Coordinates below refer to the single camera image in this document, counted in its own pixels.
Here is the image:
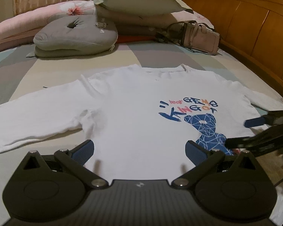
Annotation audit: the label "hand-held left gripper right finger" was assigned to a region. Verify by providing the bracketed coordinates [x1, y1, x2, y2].
[171, 140, 270, 190]

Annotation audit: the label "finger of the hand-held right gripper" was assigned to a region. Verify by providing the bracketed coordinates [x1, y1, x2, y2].
[244, 109, 283, 129]
[225, 123, 283, 157]

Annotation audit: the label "grey brown pillow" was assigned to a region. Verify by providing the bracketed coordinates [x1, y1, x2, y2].
[115, 24, 163, 40]

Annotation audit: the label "white printed long-sleeve shirt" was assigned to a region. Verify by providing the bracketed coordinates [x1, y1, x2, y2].
[0, 63, 283, 180]

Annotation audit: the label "bed with patchwork sheet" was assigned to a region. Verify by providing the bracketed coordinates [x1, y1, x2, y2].
[0, 38, 283, 226]

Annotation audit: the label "beige pillow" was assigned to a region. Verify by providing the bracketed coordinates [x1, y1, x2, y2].
[95, 5, 172, 27]

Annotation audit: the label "wooden headboard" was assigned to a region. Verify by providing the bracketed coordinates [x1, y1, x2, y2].
[180, 0, 283, 97]

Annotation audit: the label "pink handbag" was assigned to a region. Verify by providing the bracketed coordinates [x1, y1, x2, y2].
[156, 20, 221, 56]

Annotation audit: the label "pink floral pillow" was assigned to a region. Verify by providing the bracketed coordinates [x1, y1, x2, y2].
[167, 3, 214, 30]
[0, 0, 97, 54]

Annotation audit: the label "red orange cloth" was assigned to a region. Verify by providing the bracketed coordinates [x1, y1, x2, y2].
[117, 35, 156, 45]

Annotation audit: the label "grey cushion with hole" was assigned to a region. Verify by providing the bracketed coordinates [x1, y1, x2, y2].
[26, 14, 118, 58]

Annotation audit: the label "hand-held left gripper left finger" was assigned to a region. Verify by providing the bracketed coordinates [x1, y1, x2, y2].
[13, 139, 109, 189]

